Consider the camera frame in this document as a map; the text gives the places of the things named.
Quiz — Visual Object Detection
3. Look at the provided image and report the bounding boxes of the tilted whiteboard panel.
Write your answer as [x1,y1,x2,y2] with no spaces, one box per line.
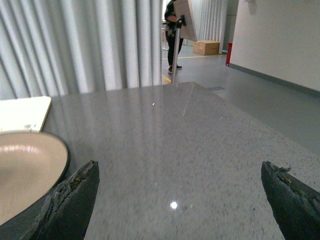
[173,0,198,42]

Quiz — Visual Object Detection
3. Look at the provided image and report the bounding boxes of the cardboard box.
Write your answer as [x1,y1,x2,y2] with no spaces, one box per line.
[193,40,220,56]

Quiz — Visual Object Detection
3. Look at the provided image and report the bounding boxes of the metal stand pole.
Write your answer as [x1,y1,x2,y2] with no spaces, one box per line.
[171,15,186,84]

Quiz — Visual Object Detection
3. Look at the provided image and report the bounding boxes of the grey pleated curtain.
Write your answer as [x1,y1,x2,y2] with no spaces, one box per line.
[0,0,162,100]

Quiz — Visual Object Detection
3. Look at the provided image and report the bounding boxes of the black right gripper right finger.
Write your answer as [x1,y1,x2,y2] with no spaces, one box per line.
[261,161,320,240]

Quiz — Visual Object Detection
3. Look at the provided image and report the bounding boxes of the red floor post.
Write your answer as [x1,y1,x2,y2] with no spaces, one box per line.
[225,42,233,67]

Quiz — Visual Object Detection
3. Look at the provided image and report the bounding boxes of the beige plate with black rim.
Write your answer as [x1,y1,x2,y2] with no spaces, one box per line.
[0,132,70,224]

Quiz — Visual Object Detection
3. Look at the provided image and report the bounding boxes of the person in leaf-print shirt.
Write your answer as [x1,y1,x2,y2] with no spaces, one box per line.
[164,0,178,74]

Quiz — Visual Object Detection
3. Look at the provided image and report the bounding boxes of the white bear tray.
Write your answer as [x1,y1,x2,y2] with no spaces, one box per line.
[0,96,52,134]

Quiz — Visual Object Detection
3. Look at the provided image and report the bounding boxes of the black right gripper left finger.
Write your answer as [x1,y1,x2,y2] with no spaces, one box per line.
[0,161,99,240]

